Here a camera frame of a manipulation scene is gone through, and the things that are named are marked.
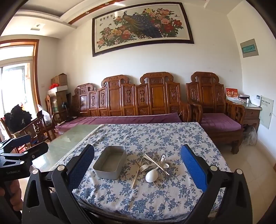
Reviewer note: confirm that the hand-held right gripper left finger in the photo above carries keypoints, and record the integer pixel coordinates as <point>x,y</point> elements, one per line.
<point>83,163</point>

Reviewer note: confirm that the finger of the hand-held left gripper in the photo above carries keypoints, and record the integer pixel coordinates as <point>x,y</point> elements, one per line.
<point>38,149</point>
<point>19,142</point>

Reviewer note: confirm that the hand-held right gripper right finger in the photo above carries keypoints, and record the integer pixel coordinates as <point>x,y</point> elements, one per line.
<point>194,165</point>

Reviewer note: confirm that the grey metal tray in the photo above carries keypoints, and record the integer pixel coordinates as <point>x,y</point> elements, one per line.
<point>109,163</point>

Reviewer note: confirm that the person's left hand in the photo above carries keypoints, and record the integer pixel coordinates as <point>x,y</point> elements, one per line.
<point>16,186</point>

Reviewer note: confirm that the wooden dining chair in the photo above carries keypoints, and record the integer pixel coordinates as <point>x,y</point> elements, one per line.
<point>38,127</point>

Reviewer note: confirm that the black clothes pile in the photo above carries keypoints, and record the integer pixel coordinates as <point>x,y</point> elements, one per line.
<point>18,118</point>

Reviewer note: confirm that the white plastic bag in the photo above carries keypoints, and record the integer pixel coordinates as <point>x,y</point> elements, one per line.
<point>47,118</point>

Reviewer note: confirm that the blue floral tablecloth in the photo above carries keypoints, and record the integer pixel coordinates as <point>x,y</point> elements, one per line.
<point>163,137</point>

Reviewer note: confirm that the large white plastic spoon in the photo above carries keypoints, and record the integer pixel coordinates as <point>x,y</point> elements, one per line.
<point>151,176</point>

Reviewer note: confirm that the black desk lamp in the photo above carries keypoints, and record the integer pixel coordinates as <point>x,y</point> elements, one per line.
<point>64,107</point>

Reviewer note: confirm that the purple armchair cushion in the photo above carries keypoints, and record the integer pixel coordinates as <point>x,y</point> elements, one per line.
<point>220,122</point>

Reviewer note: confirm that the clear plastic bag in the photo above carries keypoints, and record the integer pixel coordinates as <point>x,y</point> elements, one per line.
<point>250,135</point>

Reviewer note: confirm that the purple sofa cushion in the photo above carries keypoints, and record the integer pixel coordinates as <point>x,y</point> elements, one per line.
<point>129,119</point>

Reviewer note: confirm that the red flowers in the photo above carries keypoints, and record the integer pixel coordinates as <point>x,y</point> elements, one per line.
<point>54,86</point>

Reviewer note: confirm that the brown cardboard box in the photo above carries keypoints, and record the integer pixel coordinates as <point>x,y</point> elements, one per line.
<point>59,79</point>

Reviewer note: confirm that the carved wooden armchair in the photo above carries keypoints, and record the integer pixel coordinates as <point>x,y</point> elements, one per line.
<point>207,92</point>

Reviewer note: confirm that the wooden side table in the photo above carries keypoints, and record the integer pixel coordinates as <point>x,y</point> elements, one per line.
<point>251,115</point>

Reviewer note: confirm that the carved wooden sofa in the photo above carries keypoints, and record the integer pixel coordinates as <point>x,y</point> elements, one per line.
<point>157,94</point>

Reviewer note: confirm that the red gift box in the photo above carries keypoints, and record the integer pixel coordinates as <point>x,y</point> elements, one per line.
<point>231,93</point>

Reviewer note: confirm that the tissue box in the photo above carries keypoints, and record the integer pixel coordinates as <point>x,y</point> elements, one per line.
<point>243,98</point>

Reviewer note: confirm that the white electrical panel door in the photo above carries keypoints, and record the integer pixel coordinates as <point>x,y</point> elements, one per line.
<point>266,112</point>

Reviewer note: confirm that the ceiling light fixture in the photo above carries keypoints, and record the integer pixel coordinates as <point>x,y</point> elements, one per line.
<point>37,26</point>

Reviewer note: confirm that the framed peacock painting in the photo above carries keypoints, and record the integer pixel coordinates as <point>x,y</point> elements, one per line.
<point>140,23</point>

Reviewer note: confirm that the wooden door frame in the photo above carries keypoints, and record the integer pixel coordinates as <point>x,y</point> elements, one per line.
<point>36,64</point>

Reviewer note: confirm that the grey wall box green label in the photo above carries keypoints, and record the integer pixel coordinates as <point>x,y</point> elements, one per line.
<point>249,48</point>

